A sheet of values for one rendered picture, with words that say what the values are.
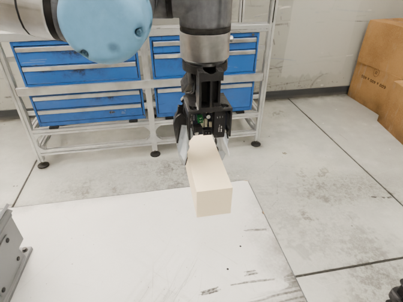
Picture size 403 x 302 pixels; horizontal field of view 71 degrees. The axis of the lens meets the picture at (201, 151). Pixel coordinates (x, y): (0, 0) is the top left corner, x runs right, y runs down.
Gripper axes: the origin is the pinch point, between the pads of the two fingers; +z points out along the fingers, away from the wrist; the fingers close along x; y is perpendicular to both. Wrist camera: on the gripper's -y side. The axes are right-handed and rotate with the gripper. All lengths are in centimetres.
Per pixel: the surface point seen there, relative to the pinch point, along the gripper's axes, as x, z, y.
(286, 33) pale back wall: 125, 27, -227
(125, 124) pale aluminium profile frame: -31, 66, -139
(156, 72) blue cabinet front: -5, 30, -141
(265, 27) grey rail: 67, 4, -139
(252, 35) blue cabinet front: 59, 9, -141
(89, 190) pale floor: -57, 95, -105
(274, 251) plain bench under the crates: 16.3, 24.3, 7.8
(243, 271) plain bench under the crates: 7.3, 24.4, 11.4
